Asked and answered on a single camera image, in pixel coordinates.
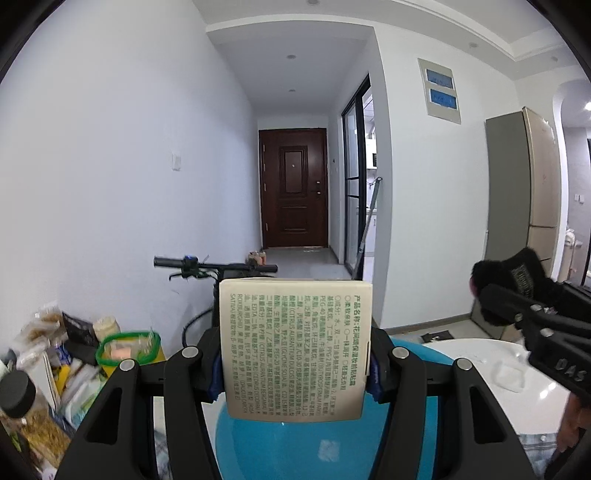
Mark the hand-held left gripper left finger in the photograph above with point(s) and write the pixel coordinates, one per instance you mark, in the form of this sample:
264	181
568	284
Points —
215	378

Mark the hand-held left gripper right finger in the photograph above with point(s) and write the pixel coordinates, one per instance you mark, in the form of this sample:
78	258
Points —
375	378

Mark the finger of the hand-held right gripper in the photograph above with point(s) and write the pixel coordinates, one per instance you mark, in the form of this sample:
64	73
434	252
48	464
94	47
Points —
558	355
577	297

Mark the beige printed carton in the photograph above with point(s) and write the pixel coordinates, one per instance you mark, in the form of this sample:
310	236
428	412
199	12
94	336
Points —
295	350

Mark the blue plastic basin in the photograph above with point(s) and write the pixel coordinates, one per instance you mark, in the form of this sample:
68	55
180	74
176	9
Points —
277	454

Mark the white desktop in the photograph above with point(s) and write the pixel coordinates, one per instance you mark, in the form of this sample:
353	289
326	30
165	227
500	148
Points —
508	415

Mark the person's right hand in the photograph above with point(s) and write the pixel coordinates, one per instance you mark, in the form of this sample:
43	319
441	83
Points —
570	422

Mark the blue plaid shirt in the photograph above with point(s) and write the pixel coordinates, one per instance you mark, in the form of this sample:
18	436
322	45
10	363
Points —
538	445

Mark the clear plastic dish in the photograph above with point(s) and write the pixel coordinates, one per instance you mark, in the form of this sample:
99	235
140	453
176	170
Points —
508	376

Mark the yellow container with green rim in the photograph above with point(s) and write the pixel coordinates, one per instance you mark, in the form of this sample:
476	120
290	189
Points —
156	356

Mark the brown cardboard box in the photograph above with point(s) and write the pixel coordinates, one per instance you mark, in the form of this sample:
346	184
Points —
489	330

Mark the black floor mat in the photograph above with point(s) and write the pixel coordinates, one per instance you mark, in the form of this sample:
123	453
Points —
437	336

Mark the black electric bicycle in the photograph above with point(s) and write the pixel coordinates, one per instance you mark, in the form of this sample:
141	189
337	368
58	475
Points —
184	264

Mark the cream coloured small jar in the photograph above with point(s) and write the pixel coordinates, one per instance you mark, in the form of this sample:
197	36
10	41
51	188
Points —
107	327

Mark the grey beige refrigerator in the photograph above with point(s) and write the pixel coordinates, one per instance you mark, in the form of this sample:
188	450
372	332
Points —
508	184

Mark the green tissue pack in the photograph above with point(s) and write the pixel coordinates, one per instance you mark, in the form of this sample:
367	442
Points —
83	397

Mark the black foil package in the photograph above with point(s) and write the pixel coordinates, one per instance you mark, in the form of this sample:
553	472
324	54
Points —
81	330

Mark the grey mop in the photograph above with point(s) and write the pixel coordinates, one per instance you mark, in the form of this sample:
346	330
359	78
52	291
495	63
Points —
369	217

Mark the clear bag of snacks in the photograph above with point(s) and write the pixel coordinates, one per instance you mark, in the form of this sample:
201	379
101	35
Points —
41	327

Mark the black framed sliding glass door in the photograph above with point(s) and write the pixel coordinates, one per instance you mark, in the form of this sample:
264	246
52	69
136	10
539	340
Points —
344	184

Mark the clear jar with black lid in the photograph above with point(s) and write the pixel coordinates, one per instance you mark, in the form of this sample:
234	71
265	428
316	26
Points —
16	394

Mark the brown entrance door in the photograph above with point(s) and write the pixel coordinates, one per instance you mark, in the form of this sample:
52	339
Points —
295	194

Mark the white light switch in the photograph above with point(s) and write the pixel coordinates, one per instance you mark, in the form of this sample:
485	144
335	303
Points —
176	161

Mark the grey wall panel blue windows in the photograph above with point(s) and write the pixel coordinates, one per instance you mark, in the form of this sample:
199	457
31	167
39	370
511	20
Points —
441	92

